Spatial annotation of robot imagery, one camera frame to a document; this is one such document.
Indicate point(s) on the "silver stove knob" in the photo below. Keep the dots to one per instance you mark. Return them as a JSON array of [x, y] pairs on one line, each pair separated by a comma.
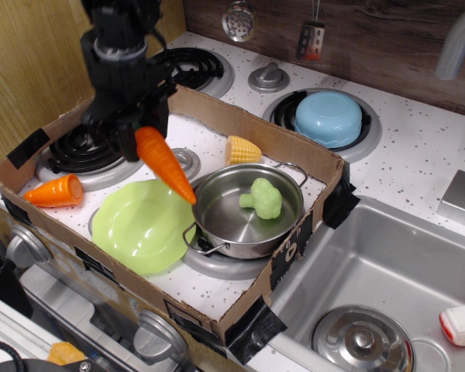
[[268, 79], [189, 161]]

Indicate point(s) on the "white red toy piece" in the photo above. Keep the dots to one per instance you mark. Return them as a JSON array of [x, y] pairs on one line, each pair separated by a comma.
[[452, 321]]

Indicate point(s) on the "orange carrot half piece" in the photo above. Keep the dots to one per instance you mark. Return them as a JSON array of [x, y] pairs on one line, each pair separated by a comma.
[[60, 192]]

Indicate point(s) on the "silver stove top knob centre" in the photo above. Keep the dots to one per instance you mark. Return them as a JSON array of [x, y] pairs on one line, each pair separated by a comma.
[[189, 161]]

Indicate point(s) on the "light green plastic plate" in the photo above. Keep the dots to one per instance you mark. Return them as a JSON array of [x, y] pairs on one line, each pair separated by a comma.
[[141, 226]]

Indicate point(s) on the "orange toy carrot green top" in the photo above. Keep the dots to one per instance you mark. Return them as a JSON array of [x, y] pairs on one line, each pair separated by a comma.
[[153, 150]]

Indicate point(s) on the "stainless steel pot lid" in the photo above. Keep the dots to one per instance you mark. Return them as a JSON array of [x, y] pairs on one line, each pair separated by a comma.
[[359, 338]]

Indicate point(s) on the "green toy broccoli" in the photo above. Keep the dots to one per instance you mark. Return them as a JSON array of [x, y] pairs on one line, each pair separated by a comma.
[[264, 198]]

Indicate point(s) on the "silver toy faucet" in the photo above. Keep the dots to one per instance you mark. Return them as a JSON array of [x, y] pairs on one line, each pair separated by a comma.
[[450, 66]]

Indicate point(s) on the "silver stove top knob back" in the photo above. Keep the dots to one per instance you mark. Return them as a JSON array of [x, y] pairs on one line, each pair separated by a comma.
[[268, 79]]

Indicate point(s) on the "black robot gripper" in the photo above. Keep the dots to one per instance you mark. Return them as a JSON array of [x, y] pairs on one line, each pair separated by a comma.
[[129, 87]]

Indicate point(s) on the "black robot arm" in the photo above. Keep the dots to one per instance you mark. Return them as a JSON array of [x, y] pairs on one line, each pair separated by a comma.
[[123, 22]]

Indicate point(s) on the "silver oven knob left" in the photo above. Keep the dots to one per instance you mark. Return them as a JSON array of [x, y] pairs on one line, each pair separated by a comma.
[[25, 249]]

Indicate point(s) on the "light blue plastic bowl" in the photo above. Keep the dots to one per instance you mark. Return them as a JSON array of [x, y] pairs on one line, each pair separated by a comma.
[[330, 118]]

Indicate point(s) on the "yellow object bottom left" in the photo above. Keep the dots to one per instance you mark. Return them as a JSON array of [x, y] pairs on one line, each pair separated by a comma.
[[63, 353]]

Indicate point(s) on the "silver sink basin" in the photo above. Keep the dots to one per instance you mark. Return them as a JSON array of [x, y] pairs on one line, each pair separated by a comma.
[[384, 259]]

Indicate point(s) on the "black front left coil burner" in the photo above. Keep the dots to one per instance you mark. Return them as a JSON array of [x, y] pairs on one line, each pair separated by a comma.
[[76, 153]]

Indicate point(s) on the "yellow toy corn piece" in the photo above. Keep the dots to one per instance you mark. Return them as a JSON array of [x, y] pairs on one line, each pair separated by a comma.
[[239, 151]]

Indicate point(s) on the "hanging silver strainer spoon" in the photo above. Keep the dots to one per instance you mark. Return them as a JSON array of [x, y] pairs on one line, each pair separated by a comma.
[[239, 21]]

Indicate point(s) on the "silver oven knob right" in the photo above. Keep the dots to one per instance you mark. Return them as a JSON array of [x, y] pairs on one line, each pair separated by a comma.
[[156, 340]]

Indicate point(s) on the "hanging silver spatula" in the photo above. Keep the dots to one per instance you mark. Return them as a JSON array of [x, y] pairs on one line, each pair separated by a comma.
[[310, 40]]

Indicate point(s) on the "brown cardboard fence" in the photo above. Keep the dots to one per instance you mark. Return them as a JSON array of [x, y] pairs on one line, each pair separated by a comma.
[[246, 322]]

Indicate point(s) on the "silver oven knob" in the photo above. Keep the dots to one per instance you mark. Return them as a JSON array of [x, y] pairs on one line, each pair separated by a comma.
[[156, 340], [25, 249]]

